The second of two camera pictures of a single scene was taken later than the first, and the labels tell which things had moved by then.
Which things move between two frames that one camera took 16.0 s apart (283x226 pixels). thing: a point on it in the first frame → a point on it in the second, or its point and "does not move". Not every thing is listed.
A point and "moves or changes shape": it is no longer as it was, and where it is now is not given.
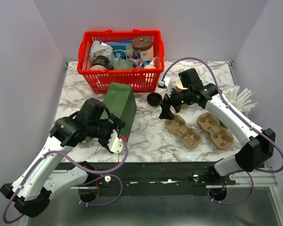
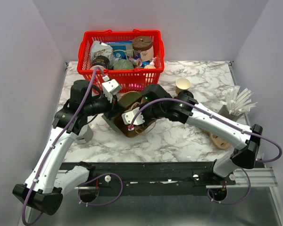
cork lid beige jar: [145, 44] does not move
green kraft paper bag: [120, 99] moves or changes shape
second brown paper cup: [178, 85] does not move
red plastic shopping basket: [137, 57] does not move
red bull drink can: [136, 61] does not move
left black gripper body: [104, 129] → [102, 105]
